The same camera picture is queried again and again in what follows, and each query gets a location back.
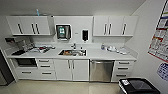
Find white two-door base cabinet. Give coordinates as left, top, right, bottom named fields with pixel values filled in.
left=53, top=58, right=90, bottom=82

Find blue wall sign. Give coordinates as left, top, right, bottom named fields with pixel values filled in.
left=156, top=62, right=168, bottom=83

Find white cloth towel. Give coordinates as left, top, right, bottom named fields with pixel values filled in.
left=113, top=46, right=130, bottom=56

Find black built-in microwave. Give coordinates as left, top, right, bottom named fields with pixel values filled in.
left=13, top=57, right=39, bottom=69

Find steel paper towel dispenser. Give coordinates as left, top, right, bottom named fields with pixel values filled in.
left=55, top=23, right=72, bottom=41

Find stainless steel sink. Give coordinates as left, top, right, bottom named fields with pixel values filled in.
left=58, top=48, right=88, bottom=58

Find white drawer unit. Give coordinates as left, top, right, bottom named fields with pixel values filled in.
left=113, top=59, right=135, bottom=83
left=35, top=58, right=57, bottom=81

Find white mug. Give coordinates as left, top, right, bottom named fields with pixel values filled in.
left=78, top=49, right=86, bottom=57

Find white three-door wall cabinet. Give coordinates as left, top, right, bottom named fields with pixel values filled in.
left=5, top=15, right=55, bottom=37

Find orange bowl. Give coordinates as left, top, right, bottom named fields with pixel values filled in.
left=62, top=49, right=73, bottom=56

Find white wall cabinet black handles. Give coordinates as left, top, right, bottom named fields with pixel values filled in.
left=92, top=15, right=139, bottom=38

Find chrome sink faucet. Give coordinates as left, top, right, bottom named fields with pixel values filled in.
left=70, top=42, right=79, bottom=51

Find black soap dispenser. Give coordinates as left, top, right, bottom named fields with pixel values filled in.
left=81, top=29, right=90, bottom=43

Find black coffee machine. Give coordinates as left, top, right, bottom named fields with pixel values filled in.
left=4, top=36, right=22, bottom=53

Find blue dish soap bottle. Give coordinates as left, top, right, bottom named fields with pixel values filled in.
left=100, top=43, right=106, bottom=51

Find light blue spray bottle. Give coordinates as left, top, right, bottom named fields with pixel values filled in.
left=35, top=8, right=41, bottom=17

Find dish rack with dishes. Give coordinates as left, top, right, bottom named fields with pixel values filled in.
left=31, top=44, right=56, bottom=54

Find stainless steel dishwasher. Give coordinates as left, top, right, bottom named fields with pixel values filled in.
left=89, top=59, right=116, bottom=83

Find black lid waste bin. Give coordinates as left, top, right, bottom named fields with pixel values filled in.
left=118, top=77, right=161, bottom=94

